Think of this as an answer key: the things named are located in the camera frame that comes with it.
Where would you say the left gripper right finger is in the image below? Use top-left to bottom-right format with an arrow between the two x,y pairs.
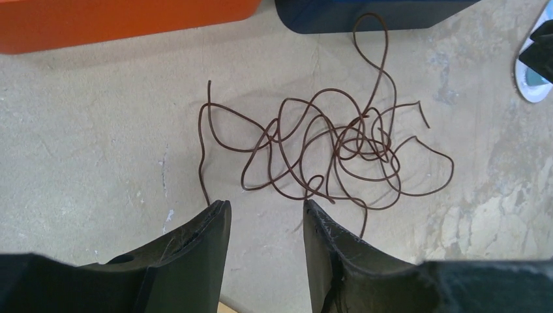
303,200 -> 552,312

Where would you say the blue packaged tool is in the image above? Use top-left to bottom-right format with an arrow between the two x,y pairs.
514,1 -> 552,104

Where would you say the orange plastic bin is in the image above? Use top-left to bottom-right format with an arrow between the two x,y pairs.
1,0 -> 260,54

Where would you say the dark cable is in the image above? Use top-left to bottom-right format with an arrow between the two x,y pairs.
198,12 -> 455,239

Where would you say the dark blue plastic bin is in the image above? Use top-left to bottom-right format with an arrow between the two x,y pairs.
275,0 -> 476,34

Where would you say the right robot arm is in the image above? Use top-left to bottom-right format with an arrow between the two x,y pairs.
518,31 -> 552,83

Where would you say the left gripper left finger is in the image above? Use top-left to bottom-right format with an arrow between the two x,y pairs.
1,200 -> 232,312

